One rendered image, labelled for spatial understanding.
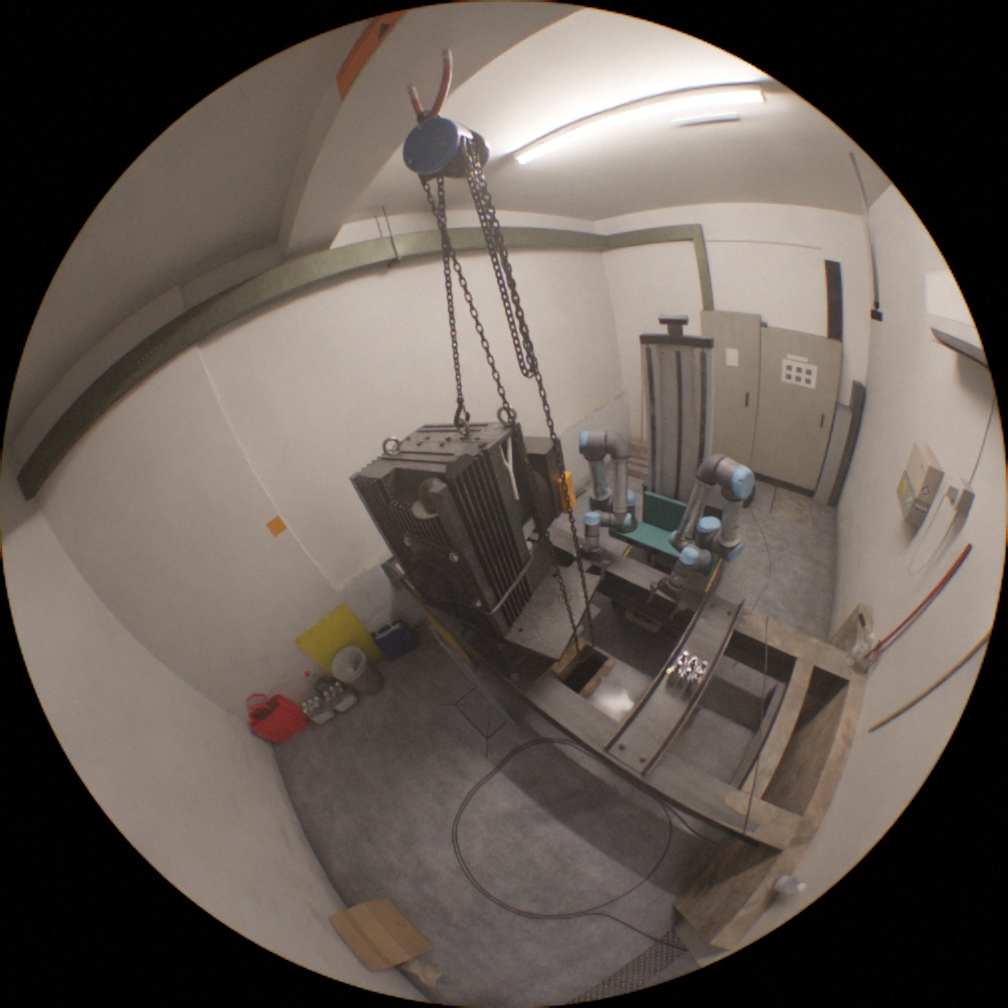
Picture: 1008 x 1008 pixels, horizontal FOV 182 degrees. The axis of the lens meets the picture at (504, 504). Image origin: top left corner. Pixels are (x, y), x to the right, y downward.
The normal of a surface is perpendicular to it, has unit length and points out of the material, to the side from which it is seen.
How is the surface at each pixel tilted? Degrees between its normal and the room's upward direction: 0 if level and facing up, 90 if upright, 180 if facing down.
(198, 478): 90
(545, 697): 0
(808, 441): 90
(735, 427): 90
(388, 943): 0
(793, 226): 90
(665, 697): 0
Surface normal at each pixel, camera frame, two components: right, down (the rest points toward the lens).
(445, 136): -0.47, 0.62
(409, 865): -0.24, -0.79
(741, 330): -0.71, 0.54
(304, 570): 0.66, 0.29
